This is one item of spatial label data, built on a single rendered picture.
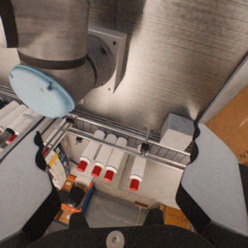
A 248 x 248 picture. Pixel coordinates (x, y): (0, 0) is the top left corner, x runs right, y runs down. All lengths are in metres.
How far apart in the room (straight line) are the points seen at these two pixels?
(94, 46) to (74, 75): 0.14
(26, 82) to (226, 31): 0.45
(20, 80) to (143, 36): 0.33
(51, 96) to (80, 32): 0.11
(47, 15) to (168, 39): 0.31
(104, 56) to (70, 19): 0.18
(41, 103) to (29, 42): 0.10
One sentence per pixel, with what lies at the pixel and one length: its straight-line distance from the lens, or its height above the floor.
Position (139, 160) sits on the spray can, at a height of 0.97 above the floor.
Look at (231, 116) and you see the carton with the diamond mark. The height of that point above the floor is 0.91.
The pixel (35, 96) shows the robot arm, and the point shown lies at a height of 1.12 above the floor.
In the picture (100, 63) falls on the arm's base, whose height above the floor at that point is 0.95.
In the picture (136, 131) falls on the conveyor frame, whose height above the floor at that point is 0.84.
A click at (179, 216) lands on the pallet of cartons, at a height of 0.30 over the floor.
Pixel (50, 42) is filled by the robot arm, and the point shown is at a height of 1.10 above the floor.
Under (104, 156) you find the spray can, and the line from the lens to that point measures 0.59.
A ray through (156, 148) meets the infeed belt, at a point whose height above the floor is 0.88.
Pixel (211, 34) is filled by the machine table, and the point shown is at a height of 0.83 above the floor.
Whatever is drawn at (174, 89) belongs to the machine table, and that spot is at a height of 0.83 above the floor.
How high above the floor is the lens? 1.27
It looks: 42 degrees down
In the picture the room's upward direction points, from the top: 157 degrees counter-clockwise
